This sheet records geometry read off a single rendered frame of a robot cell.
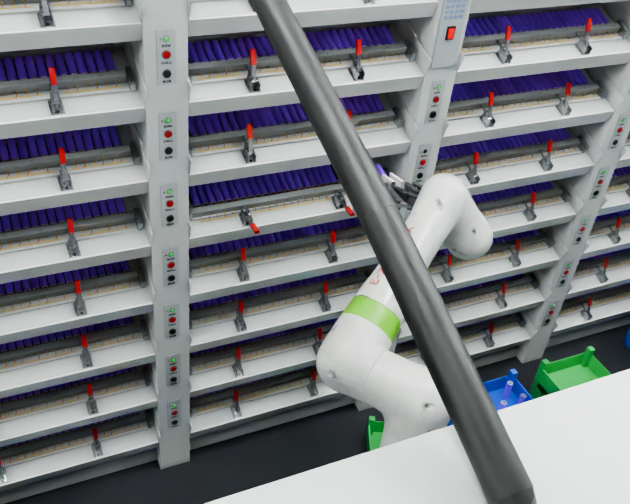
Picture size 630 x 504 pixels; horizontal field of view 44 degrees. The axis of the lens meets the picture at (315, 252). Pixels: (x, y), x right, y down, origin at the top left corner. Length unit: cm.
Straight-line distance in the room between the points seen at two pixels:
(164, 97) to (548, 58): 105
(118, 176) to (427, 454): 146
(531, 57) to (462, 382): 183
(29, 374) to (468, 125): 134
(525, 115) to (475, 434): 194
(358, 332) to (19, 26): 87
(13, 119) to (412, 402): 97
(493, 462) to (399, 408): 105
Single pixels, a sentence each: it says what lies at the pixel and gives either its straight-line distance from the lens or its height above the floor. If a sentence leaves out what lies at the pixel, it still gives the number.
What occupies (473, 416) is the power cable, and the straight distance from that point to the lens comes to 44.
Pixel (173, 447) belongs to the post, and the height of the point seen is 9.
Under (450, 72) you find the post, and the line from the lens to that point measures 205.
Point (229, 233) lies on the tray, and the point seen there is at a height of 88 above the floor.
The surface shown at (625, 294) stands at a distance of 336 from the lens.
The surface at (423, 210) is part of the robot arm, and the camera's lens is 166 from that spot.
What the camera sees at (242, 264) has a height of 75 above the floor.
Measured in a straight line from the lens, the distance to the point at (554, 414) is 51.
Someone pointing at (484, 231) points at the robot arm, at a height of 109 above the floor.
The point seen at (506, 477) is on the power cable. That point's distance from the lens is 43.
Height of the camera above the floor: 208
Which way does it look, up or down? 38 degrees down
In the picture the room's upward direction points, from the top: 7 degrees clockwise
